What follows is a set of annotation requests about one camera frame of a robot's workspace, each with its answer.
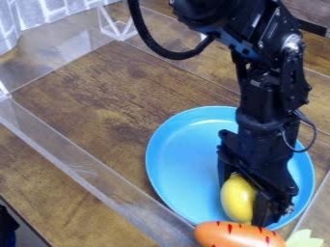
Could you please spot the blue round plastic tray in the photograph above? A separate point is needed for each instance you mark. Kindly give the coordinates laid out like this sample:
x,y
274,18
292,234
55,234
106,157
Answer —
x,y
182,162

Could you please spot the dark baseboard strip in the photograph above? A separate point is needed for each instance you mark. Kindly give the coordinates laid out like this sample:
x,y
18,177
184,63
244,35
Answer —
x,y
313,28

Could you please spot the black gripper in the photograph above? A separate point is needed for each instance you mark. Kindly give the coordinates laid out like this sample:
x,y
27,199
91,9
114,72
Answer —
x,y
257,153

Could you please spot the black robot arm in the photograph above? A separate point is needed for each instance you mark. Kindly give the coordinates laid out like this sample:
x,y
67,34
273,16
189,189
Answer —
x,y
262,34

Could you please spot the yellow toy lemon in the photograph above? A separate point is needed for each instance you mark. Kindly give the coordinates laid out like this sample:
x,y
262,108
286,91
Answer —
x,y
237,198

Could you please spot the orange toy carrot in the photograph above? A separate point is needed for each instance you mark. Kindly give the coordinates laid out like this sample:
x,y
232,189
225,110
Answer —
x,y
229,234

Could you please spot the white brick pattern curtain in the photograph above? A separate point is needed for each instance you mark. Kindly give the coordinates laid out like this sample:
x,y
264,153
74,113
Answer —
x,y
25,14

